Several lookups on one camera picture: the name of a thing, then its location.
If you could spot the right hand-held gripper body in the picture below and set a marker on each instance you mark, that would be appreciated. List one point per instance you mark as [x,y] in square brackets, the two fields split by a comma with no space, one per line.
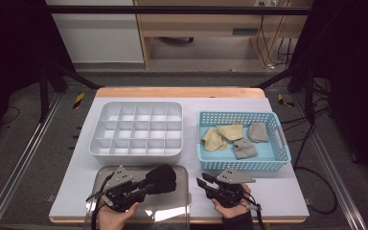
[230,191]

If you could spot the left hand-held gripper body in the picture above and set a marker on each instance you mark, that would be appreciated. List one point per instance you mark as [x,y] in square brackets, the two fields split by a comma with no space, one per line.
[121,195]

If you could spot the black sock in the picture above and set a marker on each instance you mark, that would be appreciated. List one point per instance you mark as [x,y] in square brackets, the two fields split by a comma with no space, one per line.
[163,179]

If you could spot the white divided storage box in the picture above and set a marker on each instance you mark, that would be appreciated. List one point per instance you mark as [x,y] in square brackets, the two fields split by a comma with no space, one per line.
[140,159]

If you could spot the clear plastic tray lid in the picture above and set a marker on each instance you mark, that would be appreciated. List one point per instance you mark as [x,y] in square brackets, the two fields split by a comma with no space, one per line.
[182,204]

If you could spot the yellow sock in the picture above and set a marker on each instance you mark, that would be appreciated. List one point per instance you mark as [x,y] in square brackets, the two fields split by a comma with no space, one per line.
[232,131]
[213,141]

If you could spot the grey sock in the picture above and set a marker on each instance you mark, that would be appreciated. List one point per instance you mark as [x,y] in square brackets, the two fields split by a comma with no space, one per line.
[258,132]
[244,149]

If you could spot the blue perforated plastic basket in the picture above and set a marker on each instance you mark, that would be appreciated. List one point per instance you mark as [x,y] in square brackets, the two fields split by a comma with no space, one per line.
[268,153]

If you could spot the person's right hand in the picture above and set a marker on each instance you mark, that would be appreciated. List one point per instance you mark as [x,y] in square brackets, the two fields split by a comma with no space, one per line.
[233,213]

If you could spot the person's left hand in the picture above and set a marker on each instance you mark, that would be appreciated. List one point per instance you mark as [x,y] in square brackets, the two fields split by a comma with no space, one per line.
[115,220]

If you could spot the white table mat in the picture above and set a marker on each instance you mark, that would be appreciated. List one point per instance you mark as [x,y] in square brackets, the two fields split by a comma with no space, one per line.
[190,105]

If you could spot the black metal stand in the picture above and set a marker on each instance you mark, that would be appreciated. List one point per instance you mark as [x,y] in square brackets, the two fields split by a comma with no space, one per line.
[44,89]
[310,92]

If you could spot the white cabinet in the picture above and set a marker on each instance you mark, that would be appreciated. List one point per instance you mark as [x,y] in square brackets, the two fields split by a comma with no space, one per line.
[99,38]

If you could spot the wooden desk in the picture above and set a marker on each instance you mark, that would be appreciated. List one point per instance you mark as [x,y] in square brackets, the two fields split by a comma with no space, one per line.
[204,24]

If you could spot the black horizontal bar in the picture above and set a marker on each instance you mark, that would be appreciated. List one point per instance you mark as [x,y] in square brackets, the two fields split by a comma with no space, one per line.
[172,10]

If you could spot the black curtain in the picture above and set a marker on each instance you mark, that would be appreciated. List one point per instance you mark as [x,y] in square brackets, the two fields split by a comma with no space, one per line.
[6,48]
[357,64]

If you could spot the white power strip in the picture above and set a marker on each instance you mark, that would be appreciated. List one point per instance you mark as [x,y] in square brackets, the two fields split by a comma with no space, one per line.
[265,3]

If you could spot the aluminium floor rail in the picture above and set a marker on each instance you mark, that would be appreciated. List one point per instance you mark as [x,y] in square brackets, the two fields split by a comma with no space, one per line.
[332,179]
[19,166]

